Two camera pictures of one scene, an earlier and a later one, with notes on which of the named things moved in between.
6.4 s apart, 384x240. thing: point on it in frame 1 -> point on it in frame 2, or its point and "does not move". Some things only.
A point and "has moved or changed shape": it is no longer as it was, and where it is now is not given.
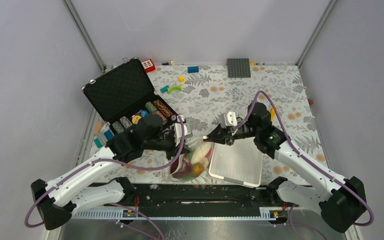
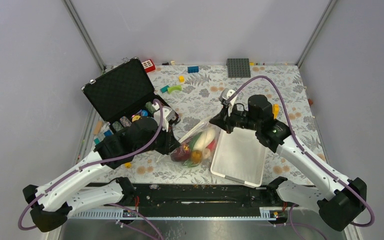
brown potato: (197, 169) -> (196, 156)
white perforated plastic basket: (241, 162) does not move
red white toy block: (148, 65) does not move
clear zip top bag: (194, 162) has moved or changed shape
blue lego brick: (194, 69) does not move
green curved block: (176, 87) does not move
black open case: (123, 92) does not move
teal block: (164, 89) does not move
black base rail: (189, 196) does not move
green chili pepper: (190, 177) -> (191, 148)
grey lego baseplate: (238, 68) does not move
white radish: (199, 154) has moved or changed shape
